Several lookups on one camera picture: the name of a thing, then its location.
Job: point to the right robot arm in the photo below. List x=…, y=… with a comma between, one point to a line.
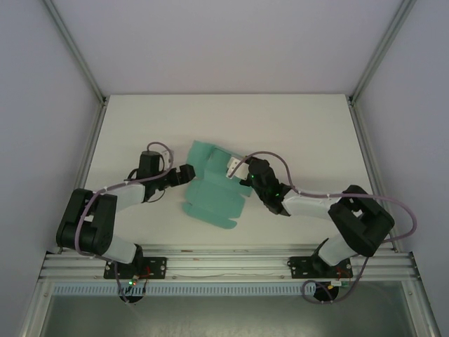
x=308, y=205

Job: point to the aluminium table side rail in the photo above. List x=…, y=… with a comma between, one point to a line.
x=87, y=158
x=368, y=158

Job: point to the grey sheet metal panel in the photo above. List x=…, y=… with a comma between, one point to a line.
x=228, y=316

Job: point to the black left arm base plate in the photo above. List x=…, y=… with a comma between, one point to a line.
x=158, y=268

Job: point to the aluminium frame post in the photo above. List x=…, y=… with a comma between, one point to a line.
x=75, y=49
x=382, y=49

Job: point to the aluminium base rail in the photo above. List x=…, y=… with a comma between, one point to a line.
x=228, y=263

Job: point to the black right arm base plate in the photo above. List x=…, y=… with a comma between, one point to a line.
x=298, y=267

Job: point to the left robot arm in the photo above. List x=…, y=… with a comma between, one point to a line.
x=122, y=251

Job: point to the teal corrugated cardboard box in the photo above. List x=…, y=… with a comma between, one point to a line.
x=210, y=196

